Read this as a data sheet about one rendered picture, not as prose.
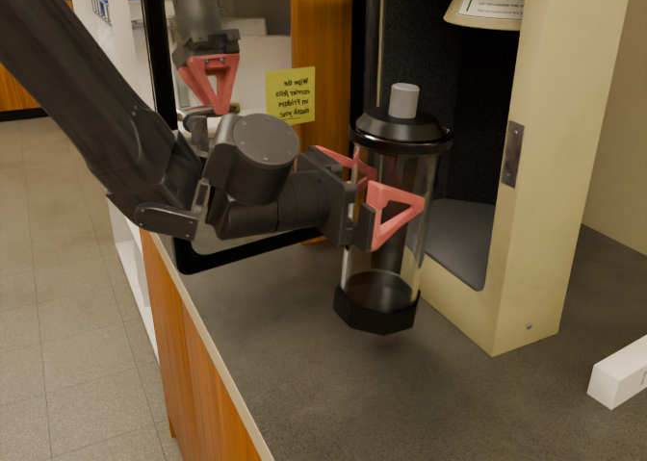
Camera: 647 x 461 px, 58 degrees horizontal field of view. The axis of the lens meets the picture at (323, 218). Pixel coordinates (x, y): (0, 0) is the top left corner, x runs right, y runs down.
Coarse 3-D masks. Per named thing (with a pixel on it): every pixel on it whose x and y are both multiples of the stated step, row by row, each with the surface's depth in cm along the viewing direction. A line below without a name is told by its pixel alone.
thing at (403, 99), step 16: (400, 96) 58; (416, 96) 59; (368, 112) 60; (384, 112) 61; (400, 112) 59; (416, 112) 62; (368, 128) 58; (384, 128) 57; (400, 128) 57; (416, 128) 57; (432, 128) 58
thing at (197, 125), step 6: (192, 120) 71; (198, 120) 71; (204, 120) 72; (192, 126) 71; (198, 126) 71; (204, 126) 71; (192, 132) 71; (198, 132) 71; (204, 132) 72; (192, 138) 72; (198, 138) 72; (204, 138) 72; (198, 144) 72; (204, 144) 73; (204, 150) 73
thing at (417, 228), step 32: (352, 128) 59; (352, 160) 62; (384, 160) 58; (416, 160) 58; (416, 192) 59; (416, 224) 61; (352, 256) 64; (384, 256) 62; (416, 256) 63; (352, 288) 65; (384, 288) 64; (416, 288) 66
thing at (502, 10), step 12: (456, 0) 70; (468, 0) 67; (480, 0) 66; (492, 0) 65; (504, 0) 64; (516, 0) 64; (456, 12) 69; (468, 12) 67; (480, 12) 66; (492, 12) 65; (504, 12) 64; (516, 12) 64; (456, 24) 68; (468, 24) 67; (480, 24) 66; (492, 24) 65; (504, 24) 64; (516, 24) 64
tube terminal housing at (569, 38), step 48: (528, 0) 56; (576, 0) 56; (624, 0) 59; (528, 48) 58; (576, 48) 58; (528, 96) 59; (576, 96) 61; (528, 144) 61; (576, 144) 64; (528, 192) 64; (576, 192) 67; (528, 240) 67; (576, 240) 71; (432, 288) 81; (528, 288) 70; (480, 336) 74; (528, 336) 74
